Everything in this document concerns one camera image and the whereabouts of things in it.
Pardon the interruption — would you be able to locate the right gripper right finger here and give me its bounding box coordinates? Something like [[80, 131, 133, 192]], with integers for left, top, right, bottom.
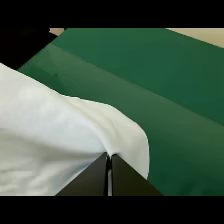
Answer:
[[111, 153, 164, 197]]

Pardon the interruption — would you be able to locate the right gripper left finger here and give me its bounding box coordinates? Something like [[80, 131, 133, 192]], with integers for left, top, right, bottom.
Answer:
[[55, 151, 110, 197]]

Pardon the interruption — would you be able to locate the light blue shirt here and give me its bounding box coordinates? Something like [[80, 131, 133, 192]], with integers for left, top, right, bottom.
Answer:
[[0, 62, 151, 197]]

